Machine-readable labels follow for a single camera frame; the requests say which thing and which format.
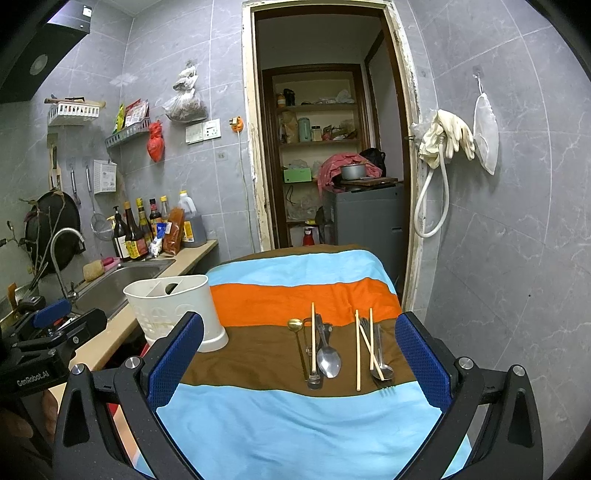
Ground black wok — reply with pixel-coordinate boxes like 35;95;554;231
21;189;82;277

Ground clear bag of dried goods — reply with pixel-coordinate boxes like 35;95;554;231
162;61;207;124

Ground wooden shelving unit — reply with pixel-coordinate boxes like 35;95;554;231
260;63;370;248

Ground white basket shelf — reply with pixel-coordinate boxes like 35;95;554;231
44;97;106;127

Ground white hanging mesh bag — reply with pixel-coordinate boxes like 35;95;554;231
473;73;500;176

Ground silver fork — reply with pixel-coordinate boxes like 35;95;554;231
359;317;399;401

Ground dark soy sauce bottle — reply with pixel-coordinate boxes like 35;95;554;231
123;201;148;261

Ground gold spoon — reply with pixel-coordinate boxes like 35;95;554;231
287;318;308;380

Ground striped cloth blue orange brown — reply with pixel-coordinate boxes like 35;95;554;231
108;244;473;480

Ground person left hand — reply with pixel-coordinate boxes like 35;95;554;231
1;390;58;444

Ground grey cabinet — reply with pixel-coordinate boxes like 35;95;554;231
322;184;408;295

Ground red plastic bag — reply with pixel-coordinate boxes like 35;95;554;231
146;121;165;163

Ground wooden chopstick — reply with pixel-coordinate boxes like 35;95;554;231
311;301;318;377
355;309;362;392
356;313;385;382

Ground wire strainer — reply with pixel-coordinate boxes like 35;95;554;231
85;166;112;241

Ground white hose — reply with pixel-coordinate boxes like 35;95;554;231
411;138;452;239

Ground grey wall shelf rack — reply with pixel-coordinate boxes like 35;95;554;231
104;117;151;149

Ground small silver spoon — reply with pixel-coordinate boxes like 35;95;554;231
373;324;394;384

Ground large oil jug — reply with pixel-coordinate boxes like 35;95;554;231
178;190;207;248

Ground green box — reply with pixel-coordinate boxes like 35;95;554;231
283;167;312;184

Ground red cloth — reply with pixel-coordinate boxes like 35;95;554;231
317;153;383;194

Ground stainless steel sink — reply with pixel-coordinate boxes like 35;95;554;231
72;260;174;319

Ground chrome faucet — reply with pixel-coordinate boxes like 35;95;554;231
49;227;86;302

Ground white box on wall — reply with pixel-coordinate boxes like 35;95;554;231
93;159;117;194

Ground yellow sponge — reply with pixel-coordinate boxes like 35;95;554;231
83;260;105;282

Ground orange spice bag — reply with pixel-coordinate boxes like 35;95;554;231
162;207;184;255

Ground white plastic utensil holder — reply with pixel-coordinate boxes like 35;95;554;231
123;275;228;353

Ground white rubber gloves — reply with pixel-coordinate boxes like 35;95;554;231
419;109;476;170

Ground metal pot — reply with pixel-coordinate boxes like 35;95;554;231
341;163;367;181

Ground white wall socket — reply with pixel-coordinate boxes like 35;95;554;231
185;119;221;145

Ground large silver spoon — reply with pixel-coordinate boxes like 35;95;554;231
315;314;342;379

